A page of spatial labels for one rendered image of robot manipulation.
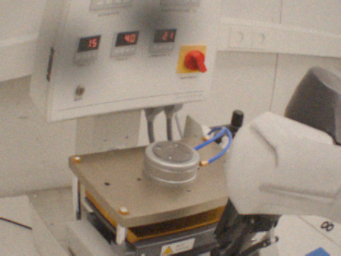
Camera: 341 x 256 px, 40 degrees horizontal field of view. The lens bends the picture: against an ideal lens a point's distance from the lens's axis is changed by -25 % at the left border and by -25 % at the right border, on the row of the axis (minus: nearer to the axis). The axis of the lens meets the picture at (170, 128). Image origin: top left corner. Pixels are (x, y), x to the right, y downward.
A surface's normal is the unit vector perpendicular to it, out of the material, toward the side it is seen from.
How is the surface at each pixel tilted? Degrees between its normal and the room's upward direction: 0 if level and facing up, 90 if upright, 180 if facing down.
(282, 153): 77
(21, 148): 90
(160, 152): 0
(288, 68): 90
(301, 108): 85
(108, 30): 90
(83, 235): 0
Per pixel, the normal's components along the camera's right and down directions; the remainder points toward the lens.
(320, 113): -0.68, 0.29
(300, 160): -0.88, -0.21
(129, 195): 0.15, -0.90
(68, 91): 0.55, 0.43
